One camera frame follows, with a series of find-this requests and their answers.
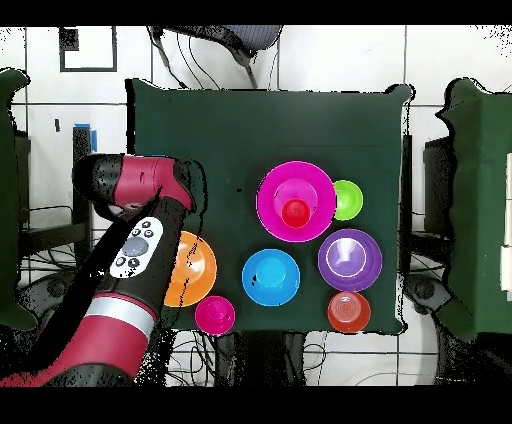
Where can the large pink bowl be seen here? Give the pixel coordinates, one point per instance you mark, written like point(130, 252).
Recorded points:
point(272, 188)

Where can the orange cup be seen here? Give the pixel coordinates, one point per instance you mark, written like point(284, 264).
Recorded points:
point(296, 213)

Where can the large orange bowl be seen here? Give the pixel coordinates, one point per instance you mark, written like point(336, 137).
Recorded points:
point(196, 268)

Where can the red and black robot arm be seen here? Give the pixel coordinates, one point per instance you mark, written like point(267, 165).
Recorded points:
point(120, 320)

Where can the medium blue bowl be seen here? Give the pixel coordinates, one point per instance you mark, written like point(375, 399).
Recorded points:
point(270, 277)

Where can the dark green tablecloth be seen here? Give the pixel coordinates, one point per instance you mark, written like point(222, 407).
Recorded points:
point(260, 120)

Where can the small green bowl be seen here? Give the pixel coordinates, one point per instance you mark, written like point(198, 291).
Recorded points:
point(348, 200)

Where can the purple bowl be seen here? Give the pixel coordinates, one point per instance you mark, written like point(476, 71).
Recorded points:
point(350, 260)

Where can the small pink-red bowl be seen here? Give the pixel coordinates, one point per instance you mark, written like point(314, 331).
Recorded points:
point(216, 316)

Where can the small orange bowl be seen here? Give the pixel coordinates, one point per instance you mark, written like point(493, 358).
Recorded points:
point(348, 312)

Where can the grey mesh office chair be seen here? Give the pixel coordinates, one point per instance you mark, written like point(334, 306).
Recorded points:
point(248, 36)

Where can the blue tape strip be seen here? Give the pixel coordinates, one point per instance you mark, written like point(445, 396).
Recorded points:
point(94, 142)

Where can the black chair base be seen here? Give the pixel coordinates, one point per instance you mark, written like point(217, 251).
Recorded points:
point(424, 290)
point(52, 288)

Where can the black metal stand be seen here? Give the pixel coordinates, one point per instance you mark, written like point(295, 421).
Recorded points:
point(82, 140)

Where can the green cloth side table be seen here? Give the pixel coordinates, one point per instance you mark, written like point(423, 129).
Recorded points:
point(8, 200)
point(480, 160)

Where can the white box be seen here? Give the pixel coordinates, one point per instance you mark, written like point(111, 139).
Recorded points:
point(507, 268)

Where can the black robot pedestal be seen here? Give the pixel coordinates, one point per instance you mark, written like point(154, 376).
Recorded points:
point(260, 360)

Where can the black square floor frame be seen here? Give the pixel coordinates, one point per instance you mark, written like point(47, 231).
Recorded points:
point(88, 70)

